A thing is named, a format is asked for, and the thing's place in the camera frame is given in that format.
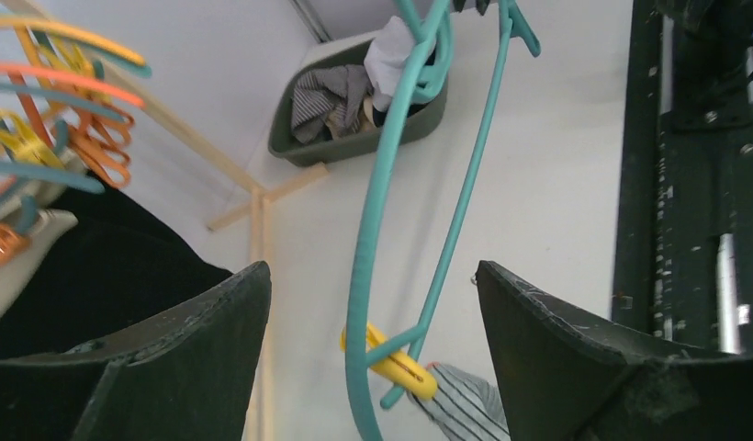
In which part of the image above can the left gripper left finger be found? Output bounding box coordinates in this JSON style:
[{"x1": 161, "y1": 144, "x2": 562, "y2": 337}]
[{"x1": 0, "y1": 261, "x2": 272, "y2": 440}]

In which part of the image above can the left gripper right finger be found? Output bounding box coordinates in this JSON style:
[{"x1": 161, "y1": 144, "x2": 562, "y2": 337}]
[{"x1": 476, "y1": 261, "x2": 753, "y2": 440}]

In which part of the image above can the grey striped underwear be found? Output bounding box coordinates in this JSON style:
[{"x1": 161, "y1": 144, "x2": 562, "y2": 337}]
[{"x1": 408, "y1": 363, "x2": 511, "y2": 441}]

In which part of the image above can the teal hanger front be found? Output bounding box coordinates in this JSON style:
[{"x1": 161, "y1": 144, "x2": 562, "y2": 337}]
[{"x1": 340, "y1": 1, "x2": 541, "y2": 440}]

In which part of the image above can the teal hanger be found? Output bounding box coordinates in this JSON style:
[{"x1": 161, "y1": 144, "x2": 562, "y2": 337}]
[
  {"x1": 32, "y1": 30, "x2": 152, "y2": 78},
  {"x1": 340, "y1": 1, "x2": 541, "y2": 440},
  {"x1": 0, "y1": 83, "x2": 130, "y2": 220}
]

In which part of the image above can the white underwear black trim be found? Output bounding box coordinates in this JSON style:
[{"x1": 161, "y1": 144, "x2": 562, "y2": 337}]
[{"x1": 364, "y1": 16, "x2": 416, "y2": 115}]

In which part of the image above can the black hanging underwear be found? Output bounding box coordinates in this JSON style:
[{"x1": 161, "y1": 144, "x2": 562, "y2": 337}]
[{"x1": 0, "y1": 188, "x2": 231, "y2": 359}]

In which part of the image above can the orange hanger on rack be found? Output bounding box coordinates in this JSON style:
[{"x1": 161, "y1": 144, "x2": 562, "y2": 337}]
[{"x1": 0, "y1": 61, "x2": 148, "y2": 275}]

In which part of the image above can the teal hanger back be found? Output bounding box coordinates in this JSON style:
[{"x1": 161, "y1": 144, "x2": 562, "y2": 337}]
[{"x1": 32, "y1": 30, "x2": 152, "y2": 78}]

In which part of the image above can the yellow hanger on rack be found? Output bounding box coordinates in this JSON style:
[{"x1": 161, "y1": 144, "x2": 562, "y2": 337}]
[{"x1": 0, "y1": 12, "x2": 149, "y2": 187}]

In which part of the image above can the wooden clothes rack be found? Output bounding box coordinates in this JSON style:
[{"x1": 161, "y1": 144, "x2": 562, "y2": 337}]
[{"x1": 0, "y1": 0, "x2": 331, "y2": 441}]

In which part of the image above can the brown garment in basket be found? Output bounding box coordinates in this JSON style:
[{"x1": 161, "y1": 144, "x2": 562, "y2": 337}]
[{"x1": 325, "y1": 95, "x2": 377, "y2": 140}]

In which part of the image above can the striped grey garment in basket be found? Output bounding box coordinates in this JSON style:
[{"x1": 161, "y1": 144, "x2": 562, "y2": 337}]
[{"x1": 290, "y1": 64, "x2": 373, "y2": 144}]

